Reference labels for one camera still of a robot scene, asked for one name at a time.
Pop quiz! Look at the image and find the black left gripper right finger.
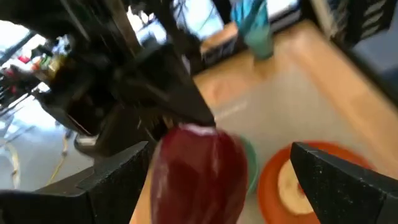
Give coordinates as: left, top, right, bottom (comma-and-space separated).
290, 142, 398, 224

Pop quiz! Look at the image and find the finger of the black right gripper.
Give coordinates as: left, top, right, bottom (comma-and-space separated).
74, 108, 162, 156
118, 43, 216, 126

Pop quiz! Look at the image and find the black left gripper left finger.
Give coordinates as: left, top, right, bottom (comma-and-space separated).
40, 141, 150, 224

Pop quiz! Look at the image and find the sliced bagel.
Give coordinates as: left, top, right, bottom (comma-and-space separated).
277, 159, 315, 217

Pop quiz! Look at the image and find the red apple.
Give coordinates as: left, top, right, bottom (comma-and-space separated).
150, 123, 249, 224

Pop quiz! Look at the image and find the teal drinking cup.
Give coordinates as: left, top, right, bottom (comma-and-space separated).
231, 0, 274, 60

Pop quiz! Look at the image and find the orange plate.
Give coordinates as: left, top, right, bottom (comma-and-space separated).
257, 141, 377, 224

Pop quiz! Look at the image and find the teal bowl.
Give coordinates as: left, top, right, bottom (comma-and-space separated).
239, 136, 261, 195

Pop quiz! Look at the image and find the grey woven placemat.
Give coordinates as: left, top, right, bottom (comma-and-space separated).
214, 62, 383, 224

